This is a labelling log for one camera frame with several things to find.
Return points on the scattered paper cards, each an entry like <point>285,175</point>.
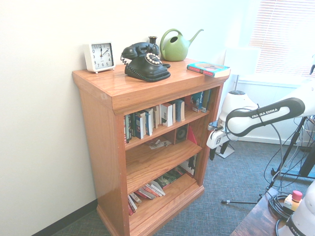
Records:
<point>158,143</point>

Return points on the thick white book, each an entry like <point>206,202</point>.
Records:
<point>167,114</point>

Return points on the teal and red paperback book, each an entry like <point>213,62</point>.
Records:
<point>209,68</point>

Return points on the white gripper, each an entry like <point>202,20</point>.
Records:
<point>216,140</point>

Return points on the white floor lamp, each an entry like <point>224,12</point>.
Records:
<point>241,61</point>

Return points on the small black vase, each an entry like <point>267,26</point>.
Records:
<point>152,40</point>

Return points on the wooden bookshelf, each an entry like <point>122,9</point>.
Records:
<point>98,147</point>

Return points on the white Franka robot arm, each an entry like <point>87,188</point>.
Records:
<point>265,115</point>

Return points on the beige paperback book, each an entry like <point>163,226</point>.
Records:
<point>155,116</point>

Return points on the red white striped book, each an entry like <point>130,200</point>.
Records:
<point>133,204</point>

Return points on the black vintage rotary telephone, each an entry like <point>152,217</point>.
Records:
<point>145,68</point>

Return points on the white window blinds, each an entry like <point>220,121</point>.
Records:
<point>283,37</point>

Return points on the blue paperback book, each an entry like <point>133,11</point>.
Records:
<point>148,123</point>

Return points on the red folder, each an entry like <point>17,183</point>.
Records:
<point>192,136</point>

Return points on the dark blue white book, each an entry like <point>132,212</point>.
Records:
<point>139,126</point>

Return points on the black tripod stand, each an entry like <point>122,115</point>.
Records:
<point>242,202</point>

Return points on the small wooden speaker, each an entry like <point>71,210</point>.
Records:
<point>181,134</point>

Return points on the dark green magazine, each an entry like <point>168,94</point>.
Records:
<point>169,178</point>

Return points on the blue grey book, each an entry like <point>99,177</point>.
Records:
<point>180,110</point>

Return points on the teal Thailand guidebook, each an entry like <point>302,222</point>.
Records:
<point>201,100</point>

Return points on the dark green book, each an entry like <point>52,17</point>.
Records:
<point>132,125</point>

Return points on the red and white book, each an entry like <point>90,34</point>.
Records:
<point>151,190</point>

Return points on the green watering can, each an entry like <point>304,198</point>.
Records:
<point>174,50</point>

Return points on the black and white book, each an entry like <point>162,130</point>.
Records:
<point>190,166</point>

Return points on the red emergency stop button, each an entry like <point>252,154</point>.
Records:
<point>294,201</point>

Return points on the white square alarm clock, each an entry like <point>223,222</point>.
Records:
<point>99,57</point>

